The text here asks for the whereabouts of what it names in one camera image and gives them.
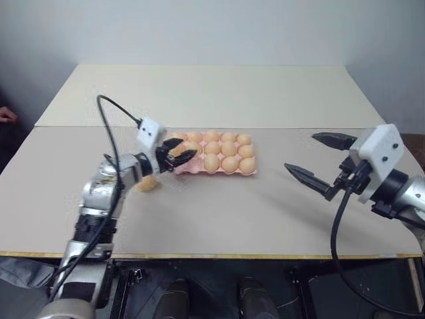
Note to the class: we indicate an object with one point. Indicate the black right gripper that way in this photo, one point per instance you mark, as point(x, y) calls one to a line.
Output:
point(353, 176)

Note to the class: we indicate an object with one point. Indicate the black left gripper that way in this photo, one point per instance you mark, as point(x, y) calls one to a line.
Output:
point(162, 163)

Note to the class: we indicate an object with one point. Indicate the brown egg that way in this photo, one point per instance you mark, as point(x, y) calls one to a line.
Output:
point(176, 152)
point(229, 164)
point(193, 145)
point(228, 148)
point(178, 135)
point(195, 136)
point(147, 185)
point(228, 137)
point(211, 136)
point(244, 139)
point(212, 163)
point(246, 151)
point(212, 148)
point(247, 165)

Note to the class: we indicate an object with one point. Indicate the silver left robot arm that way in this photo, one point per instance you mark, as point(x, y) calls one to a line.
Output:
point(99, 186)

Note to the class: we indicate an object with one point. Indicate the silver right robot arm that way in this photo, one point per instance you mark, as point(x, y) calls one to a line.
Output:
point(405, 196)

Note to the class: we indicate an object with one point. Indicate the pink egg tray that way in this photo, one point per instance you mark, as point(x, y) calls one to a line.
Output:
point(196, 166)

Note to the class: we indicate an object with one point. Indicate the bystander bare hand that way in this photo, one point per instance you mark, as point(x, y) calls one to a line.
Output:
point(6, 114)

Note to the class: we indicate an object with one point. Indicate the grey cloth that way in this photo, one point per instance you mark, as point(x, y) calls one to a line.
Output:
point(20, 276)

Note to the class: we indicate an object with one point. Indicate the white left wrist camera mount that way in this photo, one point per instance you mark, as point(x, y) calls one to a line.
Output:
point(150, 133)

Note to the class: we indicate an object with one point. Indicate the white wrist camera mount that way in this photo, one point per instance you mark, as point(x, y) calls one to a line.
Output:
point(150, 133)
point(382, 146)

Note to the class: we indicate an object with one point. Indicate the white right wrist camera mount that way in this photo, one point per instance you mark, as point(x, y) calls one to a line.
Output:
point(382, 146)

